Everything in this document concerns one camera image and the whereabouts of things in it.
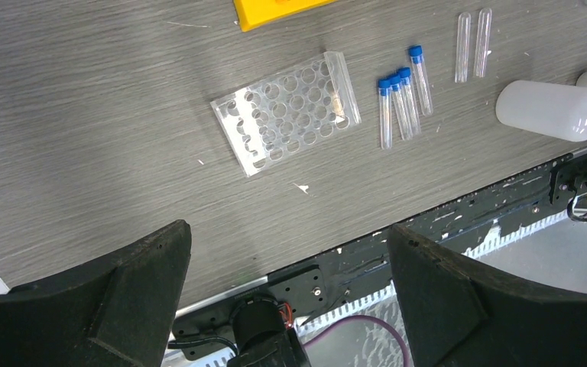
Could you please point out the yellow test tube rack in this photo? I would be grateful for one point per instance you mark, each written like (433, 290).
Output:
(255, 13)

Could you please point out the red capped wash bottle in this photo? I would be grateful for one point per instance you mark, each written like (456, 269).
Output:
(554, 110)

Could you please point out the clear acrylic tube rack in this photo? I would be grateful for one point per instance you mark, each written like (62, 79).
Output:
(289, 112)

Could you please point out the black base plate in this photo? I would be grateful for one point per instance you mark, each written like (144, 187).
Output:
(355, 269)

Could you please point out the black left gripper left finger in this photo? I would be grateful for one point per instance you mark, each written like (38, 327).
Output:
(115, 310)

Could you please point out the blue capped tube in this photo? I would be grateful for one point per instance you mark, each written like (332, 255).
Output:
(407, 92)
(400, 108)
(421, 79)
(385, 113)

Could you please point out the clear test tube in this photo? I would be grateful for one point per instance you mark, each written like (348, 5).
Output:
(482, 42)
(462, 47)

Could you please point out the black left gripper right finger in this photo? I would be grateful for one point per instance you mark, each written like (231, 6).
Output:
(460, 312)

